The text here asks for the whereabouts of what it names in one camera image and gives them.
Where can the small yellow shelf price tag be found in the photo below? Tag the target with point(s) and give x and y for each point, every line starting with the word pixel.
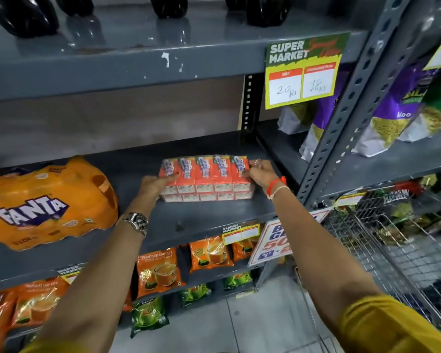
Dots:
pixel 71 274
pixel 240 234

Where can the white yellow noodle packet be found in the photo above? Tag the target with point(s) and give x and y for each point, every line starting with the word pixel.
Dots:
pixel 296 115

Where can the person's yellow sleeve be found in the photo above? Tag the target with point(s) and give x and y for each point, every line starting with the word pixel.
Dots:
pixel 51 347
pixel 389 327

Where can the green packets in cart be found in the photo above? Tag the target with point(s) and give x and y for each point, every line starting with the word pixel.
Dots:
pixel 404 216

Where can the pack of orange juice cartons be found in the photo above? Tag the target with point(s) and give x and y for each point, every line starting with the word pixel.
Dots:
pixel 205 180

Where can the grey slotted shelving rack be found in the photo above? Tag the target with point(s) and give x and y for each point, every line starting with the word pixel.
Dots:
pixel 352 106

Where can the person's right forearm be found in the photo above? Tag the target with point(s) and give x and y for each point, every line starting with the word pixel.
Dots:
pixel 316 249

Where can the green tea packet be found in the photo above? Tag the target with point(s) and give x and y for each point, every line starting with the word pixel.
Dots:
pixel 149 316
pixel 195 294
pixel 238 280

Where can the grey metal shelving rack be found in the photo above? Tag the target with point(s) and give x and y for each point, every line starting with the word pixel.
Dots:
pixel 132 51

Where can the yellow white cart tag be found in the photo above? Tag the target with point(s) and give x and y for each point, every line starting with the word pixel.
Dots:
pixel 349 199

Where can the large green yellow price sign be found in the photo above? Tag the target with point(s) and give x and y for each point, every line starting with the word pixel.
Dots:
pixel 303 75

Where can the person's right hand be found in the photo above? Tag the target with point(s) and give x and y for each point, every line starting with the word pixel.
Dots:
pixel 262 176

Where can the person's yellow left sleeve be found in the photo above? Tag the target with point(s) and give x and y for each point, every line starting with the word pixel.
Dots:
pixel 51 347

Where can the person's left hand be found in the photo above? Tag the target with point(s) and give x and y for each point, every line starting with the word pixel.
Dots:
pixel 150 191

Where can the person's right fingers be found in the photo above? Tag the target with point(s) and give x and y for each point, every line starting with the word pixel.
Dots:
pixel 258 167

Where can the person's left forearm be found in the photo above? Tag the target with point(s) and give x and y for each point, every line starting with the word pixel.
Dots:
pixel 103 279

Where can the person's yellow right sleeve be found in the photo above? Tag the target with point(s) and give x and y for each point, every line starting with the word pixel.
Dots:
pixel 389 327

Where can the green noodle packet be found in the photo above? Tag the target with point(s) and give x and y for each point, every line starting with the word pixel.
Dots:
pixel 435 106

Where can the orange soda bottle multipack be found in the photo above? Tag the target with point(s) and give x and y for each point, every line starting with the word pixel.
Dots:
pixel 47 205

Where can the purple noodle packet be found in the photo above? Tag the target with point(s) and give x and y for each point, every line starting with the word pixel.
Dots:
pixel 393 113
pixel 325 117

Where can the white red blue offer sign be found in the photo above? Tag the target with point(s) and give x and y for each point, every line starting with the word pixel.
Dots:
pixel 275 240

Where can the orange wrist band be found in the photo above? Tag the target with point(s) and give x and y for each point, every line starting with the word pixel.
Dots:
pixel 275 183

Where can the person's left fingers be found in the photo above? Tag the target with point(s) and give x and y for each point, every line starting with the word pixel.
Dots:
pixel 166 181

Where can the silver wrist watch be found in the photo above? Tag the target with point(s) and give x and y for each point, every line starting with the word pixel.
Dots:
pixel 136 221

